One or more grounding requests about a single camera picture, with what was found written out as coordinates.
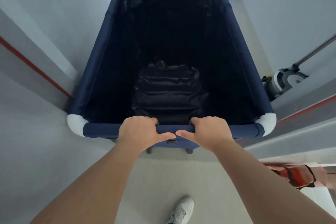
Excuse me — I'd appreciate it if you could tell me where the person's right hand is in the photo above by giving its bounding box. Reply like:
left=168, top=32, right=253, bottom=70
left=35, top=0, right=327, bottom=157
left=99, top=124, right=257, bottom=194
left=175, top=116, right=236, bottom=153

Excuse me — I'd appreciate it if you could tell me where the black plastic bag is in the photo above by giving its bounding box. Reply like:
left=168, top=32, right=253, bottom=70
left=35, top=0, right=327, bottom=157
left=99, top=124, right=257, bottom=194
left=131, top=60, right=203, bottom=124

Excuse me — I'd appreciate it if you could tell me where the person's right forearm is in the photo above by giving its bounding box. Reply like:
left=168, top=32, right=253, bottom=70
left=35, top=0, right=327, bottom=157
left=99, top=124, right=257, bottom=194
left=214, top=141, right=336, bottom=224

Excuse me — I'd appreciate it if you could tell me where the person's left hand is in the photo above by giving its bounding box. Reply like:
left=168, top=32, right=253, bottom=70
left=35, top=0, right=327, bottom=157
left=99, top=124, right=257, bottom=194
left=118, top=116, right=176, bottom=153

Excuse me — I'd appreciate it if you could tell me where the navy blue fabric laundry cart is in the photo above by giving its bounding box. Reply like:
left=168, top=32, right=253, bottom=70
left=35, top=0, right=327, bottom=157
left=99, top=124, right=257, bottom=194
left=67, top=0, right=277, bottom=155

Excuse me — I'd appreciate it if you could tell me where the person's left forearm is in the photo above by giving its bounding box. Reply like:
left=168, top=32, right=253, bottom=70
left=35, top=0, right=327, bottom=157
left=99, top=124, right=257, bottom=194
left=30, top=141, right=141, bottom=224

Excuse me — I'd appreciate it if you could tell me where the white sneaker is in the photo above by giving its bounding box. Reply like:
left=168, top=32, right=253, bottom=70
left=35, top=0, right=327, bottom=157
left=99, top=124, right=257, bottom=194
left=165, top=196, right=195, bottom=224

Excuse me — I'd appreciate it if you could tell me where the red fire extinguisher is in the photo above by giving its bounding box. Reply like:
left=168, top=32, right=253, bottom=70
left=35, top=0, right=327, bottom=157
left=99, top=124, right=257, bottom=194
left=264, top=163, right=328, bottom=190

